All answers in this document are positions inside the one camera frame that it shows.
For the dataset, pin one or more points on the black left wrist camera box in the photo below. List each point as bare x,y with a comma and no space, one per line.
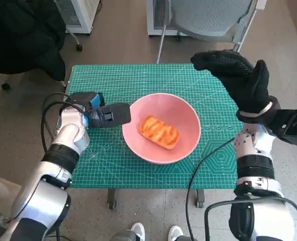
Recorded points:
113,115

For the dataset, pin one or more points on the black chair caster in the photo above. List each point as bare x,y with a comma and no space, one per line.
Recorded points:
79,47
5,87

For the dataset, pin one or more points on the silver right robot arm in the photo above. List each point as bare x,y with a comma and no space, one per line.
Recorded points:
255,168

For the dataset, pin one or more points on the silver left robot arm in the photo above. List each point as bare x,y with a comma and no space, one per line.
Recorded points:
42,195

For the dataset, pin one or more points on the white grille cabinet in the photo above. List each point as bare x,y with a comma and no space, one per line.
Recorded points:
79,13

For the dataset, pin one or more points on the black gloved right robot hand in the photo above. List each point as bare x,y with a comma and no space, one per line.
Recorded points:
243,82

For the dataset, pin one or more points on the green cutting mat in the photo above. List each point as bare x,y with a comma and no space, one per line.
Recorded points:
138,80

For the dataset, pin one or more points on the white air purifier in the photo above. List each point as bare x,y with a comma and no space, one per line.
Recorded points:
157,15

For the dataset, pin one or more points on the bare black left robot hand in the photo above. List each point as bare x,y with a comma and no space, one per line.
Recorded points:
84,99

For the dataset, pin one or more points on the rectangular toy bread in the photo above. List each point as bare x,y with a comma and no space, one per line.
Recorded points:
159,131

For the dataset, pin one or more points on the pink bowl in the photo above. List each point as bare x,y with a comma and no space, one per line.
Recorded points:
188,125

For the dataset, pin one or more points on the grey mesh chair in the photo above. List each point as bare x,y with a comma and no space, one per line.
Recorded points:
208,17

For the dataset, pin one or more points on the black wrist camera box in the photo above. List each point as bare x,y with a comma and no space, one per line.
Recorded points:
113,115
294,126

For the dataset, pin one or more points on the white shoe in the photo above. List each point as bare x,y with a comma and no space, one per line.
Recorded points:
138,231
176,232

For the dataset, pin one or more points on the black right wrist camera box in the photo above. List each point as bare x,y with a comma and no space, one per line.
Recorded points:
294,126

